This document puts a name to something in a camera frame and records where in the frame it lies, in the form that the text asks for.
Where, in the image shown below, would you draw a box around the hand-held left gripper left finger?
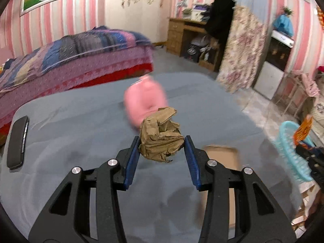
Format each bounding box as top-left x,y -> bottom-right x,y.
28,135 -> 141,243

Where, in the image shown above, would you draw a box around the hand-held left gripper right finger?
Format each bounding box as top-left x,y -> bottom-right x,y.
184,135 -> 297,243

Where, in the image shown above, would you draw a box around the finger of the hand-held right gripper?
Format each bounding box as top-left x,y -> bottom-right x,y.
295,142 -> 318,159

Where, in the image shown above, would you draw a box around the orange snack packet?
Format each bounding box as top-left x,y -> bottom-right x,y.
294,115 -> 314,146

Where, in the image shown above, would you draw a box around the turquoise plastic basket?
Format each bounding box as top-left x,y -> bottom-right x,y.
275,121 -> 317,183

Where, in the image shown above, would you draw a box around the brown paper ball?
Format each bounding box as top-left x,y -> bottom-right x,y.
139,107 -> 185,163

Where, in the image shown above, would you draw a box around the metal rack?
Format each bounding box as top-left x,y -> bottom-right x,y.
275,71 -> 314,119

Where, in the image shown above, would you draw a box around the pink plush toy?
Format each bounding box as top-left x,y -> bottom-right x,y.
124,75 -> 169,129

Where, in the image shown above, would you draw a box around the pink cloth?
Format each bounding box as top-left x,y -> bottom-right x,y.
291,69 -> 321,98

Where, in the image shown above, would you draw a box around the grey blue tablecloth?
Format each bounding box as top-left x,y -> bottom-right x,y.
0,71 -> 304,243

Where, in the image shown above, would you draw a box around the red bed skirt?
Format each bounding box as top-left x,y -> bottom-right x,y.
0,63 -> 154,138

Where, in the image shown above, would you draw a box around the white cabinet dark glass door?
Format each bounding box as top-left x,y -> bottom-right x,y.
253,30 -> 295,100

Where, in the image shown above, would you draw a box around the purple dotted bedspread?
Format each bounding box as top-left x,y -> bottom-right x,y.
0,47 -> 153,127

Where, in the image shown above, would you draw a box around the black bag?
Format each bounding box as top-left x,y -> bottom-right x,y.
185,43 -> 203,62

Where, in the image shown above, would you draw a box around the black flat case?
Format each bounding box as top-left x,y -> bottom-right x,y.
6,116 -> 29,170

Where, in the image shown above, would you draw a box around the floral cloth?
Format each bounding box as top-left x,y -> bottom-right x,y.
216,5 -> 267,94

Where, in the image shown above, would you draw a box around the white plastic bag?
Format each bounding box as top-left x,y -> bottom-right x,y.
191,35 -> 217,55

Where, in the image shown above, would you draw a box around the blue cloth bundle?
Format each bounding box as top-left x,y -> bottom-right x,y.
273,14 -> 294,37

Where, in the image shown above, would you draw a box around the wooden desk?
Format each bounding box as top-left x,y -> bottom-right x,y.
166,17 -> 223,72

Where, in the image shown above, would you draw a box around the patchwork quilt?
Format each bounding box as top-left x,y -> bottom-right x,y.
0,26 -> 152,92

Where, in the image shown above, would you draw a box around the white wardrobe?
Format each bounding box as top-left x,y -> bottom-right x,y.
105,0 -> 175,44

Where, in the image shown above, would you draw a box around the pile of desk items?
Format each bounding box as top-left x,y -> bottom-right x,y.
177,0 -> 212,22

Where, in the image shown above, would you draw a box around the hanging black clothes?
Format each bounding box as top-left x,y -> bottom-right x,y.
205,0 -> 237,45

